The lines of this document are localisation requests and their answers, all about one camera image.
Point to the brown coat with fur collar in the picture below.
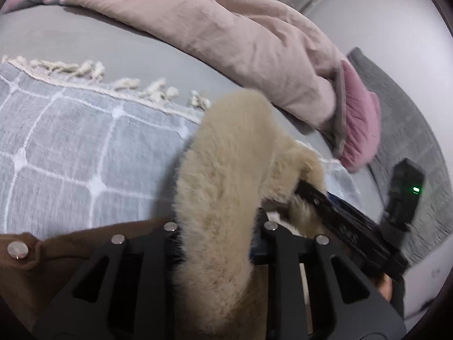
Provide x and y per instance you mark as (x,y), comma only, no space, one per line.
(219,170)

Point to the grey bed sheet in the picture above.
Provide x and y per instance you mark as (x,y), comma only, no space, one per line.
(106,46)

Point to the grey quilted rug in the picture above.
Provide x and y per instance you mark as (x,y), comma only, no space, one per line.
(407,120)

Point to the blue-grey checked fringed blanket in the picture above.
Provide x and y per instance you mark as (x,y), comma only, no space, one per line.
(70,141)

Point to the person's right forearm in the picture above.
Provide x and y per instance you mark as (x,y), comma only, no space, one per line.
(396,297)

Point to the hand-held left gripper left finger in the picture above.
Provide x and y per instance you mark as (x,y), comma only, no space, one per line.
(166,246)

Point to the pink pillow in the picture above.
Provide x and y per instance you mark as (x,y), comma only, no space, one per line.
(359,124)

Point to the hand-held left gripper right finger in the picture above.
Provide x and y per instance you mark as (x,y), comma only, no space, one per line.
(264,249)

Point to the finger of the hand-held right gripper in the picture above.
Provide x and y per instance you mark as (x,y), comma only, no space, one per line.
(311,194)

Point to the beige pink duvet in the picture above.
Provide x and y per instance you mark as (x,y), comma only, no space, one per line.
(219,35)

